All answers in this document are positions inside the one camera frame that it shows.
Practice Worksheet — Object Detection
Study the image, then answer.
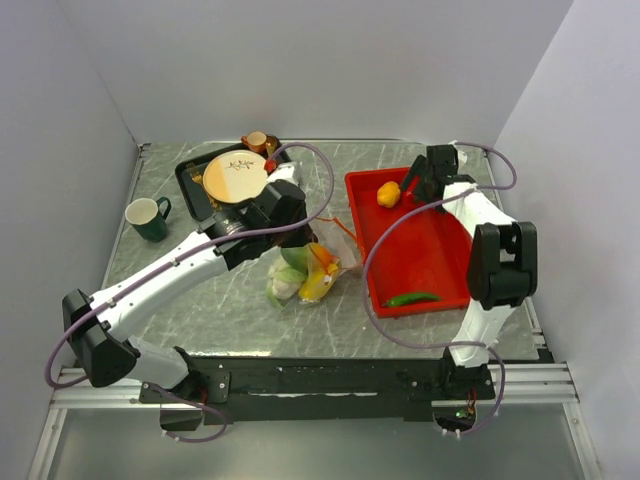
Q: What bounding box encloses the green orange mango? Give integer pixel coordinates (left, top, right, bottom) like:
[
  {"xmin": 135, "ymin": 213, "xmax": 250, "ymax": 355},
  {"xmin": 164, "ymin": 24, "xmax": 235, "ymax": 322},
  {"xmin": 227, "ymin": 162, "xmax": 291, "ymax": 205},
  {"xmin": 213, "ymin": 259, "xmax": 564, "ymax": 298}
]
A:
[{"xmin": 280, "ymin": 242, "xmax": 333, "ymax": 273}]

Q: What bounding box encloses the clear zip top bag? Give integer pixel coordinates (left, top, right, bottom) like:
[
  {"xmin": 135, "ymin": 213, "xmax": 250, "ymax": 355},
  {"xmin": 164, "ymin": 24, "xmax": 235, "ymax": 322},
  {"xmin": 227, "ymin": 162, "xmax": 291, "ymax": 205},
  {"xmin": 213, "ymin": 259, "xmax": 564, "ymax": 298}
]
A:
[{"xmin": 265, "ymin": 217, "xmax": 365, "ymax": 308}]

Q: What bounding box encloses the white cauliflower with leaves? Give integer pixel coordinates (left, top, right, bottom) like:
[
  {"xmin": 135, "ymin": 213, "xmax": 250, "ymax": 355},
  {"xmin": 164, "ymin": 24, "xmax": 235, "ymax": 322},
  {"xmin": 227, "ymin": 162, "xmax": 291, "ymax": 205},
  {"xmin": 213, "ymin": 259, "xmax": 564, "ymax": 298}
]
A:
[{"xmin": 265, "ymin": 261, "xmax": 306, "ymax": 309}]

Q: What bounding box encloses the yellow mango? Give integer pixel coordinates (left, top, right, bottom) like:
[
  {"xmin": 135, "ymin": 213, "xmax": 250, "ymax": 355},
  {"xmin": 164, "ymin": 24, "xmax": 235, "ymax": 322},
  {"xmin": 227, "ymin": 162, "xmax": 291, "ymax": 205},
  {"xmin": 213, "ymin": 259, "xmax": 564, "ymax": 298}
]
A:
[{"xmin": 298, "ymin": 263, "xmax": 340, "ymax": 303}]

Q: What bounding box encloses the red bell pepper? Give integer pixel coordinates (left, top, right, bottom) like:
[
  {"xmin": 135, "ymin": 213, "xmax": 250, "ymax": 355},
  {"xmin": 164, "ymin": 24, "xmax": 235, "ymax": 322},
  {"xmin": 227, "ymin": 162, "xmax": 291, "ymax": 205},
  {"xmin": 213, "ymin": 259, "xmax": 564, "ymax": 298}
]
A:
[{"xmin": 402, "ymin": 184, "xmax": 417, "ymax": 205}]

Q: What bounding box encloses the dark red apple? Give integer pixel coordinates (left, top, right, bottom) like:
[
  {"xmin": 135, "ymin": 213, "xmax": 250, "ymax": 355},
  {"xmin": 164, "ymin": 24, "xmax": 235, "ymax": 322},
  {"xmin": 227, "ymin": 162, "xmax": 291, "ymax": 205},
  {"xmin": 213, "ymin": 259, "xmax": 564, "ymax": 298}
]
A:
[{"xmin": 310, "ymin": 220, "xmax": 332, "ymax": 247}]

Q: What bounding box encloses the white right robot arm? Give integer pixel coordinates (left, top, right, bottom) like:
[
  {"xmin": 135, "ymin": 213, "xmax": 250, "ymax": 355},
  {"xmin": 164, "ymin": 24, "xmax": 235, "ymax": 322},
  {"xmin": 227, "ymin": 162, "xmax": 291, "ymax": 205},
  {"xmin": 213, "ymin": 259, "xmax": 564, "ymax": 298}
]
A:
[{"xmin": 400, "ymin": 144, "xmax": 538, "ymax": 398}]

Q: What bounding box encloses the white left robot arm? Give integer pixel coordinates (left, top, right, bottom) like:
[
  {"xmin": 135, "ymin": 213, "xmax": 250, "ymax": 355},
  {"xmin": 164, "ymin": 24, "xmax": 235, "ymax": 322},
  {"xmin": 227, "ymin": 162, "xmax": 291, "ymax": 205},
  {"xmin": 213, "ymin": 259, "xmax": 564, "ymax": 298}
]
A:
[{"xmin": 62, "ymin": 180, "xmax": 312, "ymax": 402}]

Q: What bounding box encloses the small yellow orange fruit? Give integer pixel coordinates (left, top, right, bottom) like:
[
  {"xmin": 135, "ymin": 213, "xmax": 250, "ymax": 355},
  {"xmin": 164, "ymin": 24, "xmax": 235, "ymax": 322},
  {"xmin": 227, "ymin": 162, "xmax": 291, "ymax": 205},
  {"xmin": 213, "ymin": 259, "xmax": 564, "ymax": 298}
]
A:
[{"xmin": 376, "ymin": 181, "xmax": 402, "ymax": 209}]

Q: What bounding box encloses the cream floral plate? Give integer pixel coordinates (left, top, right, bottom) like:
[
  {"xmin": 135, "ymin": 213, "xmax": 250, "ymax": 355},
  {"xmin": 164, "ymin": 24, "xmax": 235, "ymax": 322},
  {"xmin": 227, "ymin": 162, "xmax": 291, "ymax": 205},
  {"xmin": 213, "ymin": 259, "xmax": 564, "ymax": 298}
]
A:
[{"xmin": 202, "ymin": 150, "xmax": 267, "ymax": 204}]

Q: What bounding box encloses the gold spoon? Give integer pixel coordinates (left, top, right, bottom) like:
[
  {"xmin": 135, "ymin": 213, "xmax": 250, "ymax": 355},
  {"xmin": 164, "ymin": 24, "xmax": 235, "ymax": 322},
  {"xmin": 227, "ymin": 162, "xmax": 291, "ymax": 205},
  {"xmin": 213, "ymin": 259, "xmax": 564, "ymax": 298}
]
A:
[{"xmin": 265, "ymin": 135, "xmax": 279, "ymax": 157}]

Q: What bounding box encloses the small orange cup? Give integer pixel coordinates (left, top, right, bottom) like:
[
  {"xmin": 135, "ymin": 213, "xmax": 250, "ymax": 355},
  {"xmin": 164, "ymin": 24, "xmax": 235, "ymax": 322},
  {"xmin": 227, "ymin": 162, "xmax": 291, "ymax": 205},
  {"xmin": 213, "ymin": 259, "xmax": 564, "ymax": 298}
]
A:
[{"xmin": 241, "ymin": 131, "xmax": 268, "ymax": 154}]

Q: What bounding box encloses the gold fork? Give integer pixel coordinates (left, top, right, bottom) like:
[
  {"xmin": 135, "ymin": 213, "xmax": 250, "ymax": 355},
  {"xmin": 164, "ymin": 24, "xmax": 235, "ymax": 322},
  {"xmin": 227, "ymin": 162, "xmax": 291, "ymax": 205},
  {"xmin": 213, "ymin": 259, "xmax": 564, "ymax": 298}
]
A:
[{"xmin": 184, "ymin": 161, "xmax": 224, "ymax": 215}]

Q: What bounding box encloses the black serving tray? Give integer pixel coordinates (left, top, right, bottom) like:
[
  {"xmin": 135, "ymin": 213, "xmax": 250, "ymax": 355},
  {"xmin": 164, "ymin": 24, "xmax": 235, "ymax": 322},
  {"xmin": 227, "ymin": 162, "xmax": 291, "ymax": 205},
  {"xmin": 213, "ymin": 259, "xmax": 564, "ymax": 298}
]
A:
[{"xmin": 175, "ymin": 143, "xmax": 291, "ymax": 221}]

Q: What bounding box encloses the red plastic bin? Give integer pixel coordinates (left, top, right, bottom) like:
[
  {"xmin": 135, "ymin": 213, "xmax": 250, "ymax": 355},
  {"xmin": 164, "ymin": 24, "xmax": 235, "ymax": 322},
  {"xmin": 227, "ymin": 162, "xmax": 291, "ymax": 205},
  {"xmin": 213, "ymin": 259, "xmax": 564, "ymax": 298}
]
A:
[{"xmin": 345, "ymin": 167, "xmax": 471, "ymax": 318}]

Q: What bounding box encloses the green chili pepper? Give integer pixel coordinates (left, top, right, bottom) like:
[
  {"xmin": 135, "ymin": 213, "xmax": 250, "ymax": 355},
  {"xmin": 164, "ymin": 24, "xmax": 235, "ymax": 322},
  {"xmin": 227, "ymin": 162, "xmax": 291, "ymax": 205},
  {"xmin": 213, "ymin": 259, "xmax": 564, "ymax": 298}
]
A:
[{"xmin": 384, "ymin": 292, "xmax": 441, "ymax": 308}]

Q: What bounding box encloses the dark green mug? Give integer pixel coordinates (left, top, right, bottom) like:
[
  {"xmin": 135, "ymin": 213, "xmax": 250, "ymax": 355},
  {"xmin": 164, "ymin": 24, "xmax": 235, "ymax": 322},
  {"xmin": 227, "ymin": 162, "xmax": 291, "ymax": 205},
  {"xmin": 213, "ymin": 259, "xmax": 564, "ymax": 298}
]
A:
[{"xmin": 124, "ymin": 197, "xmax": 172, "ymax": 243}]

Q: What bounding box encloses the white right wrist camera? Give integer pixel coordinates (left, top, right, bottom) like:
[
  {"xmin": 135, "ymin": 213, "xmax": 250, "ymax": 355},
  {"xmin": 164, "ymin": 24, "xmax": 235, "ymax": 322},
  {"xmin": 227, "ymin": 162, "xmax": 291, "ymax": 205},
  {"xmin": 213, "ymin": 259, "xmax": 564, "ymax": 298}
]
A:
[{"xmin": 449, "ymin": 140, "xmax": 468, "ymax": 172}]

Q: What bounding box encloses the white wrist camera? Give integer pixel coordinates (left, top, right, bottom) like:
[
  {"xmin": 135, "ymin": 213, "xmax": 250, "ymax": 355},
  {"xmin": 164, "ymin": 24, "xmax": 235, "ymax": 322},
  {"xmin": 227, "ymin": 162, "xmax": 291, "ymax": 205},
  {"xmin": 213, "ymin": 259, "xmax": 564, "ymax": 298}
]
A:
[
  {"xmin": 266, "ymin": 161, "xmax": 302, "ymax": 187},
  {"xmin": 449, "ymin": 140, "xmax": 468, "ymax": 172}
]

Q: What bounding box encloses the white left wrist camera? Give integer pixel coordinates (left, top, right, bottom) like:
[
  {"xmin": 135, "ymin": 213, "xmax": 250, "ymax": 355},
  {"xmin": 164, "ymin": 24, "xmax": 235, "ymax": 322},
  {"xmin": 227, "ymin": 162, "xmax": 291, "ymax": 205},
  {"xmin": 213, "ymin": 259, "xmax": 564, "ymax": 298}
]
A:
[{"xmin": 266, "ymin": 161, "xmax": 302, "ymax": 187}]

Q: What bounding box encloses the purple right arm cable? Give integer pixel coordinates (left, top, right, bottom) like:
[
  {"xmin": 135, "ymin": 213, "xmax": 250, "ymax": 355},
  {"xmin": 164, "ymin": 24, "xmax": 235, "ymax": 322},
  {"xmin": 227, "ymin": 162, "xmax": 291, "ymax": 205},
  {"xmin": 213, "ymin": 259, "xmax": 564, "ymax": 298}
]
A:
[{"xmin": 361, "ymin": 142, "xmax": 517, "ymax": 435}]

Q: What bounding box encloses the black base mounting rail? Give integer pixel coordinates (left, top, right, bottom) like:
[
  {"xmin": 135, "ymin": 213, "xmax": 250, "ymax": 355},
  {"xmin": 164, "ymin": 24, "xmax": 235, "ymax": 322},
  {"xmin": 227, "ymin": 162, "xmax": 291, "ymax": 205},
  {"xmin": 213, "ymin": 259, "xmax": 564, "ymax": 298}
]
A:
[{"xmin": 137, "ymin": 347, "xmax": 496, "ymax": 431}]

